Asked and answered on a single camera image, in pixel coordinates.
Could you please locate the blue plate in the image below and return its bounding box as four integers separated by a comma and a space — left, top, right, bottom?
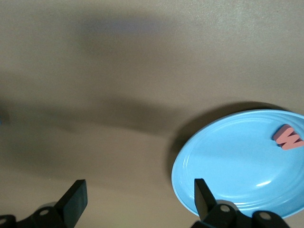
171, 109, 304, 218

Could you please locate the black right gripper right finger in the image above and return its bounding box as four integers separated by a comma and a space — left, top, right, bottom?
191, 178, 291, 228

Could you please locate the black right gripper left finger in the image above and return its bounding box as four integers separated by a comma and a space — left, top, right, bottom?
0, 180, 89, 228

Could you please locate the pink foam letter w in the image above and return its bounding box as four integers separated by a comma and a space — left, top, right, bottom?
272, 123, 304, 151

